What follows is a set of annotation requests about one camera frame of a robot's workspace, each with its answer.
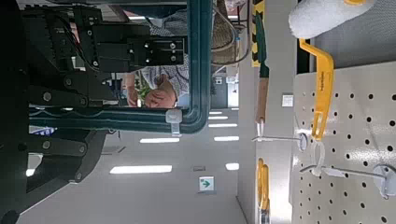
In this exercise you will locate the beige perforated pegboard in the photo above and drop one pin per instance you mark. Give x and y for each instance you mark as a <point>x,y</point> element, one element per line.
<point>351,140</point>

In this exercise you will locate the yellow black hazard striped post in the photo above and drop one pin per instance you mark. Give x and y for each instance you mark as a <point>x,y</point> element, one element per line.
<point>257,18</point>

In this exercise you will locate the green arrow exit sign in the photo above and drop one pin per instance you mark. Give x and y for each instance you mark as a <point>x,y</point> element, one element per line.
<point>206,183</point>

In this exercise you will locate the small white wall label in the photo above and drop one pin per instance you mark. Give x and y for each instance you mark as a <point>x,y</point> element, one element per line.
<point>287,100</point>

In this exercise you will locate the grey metal pegboard hook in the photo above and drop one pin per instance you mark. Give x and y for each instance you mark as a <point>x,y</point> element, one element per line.
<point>280,138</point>
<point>358,173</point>

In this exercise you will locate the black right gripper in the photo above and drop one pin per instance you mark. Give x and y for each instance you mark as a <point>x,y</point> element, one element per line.
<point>124,46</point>

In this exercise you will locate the long ceiling light panel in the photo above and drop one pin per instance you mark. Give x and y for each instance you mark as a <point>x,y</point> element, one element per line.
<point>226,138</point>
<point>140,169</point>
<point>232,166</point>
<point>159,140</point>
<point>222,125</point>

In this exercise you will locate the tan woven basket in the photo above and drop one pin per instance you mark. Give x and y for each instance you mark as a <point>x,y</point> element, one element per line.
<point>222,34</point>

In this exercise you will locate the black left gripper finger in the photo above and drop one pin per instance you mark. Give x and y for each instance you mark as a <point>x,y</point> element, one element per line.
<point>65,146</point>
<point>71,93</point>

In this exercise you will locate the person in checkered shirt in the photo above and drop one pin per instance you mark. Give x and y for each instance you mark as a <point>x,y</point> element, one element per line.
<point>162,96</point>

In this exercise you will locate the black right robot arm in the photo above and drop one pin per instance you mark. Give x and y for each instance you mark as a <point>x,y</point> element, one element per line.
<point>53,40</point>

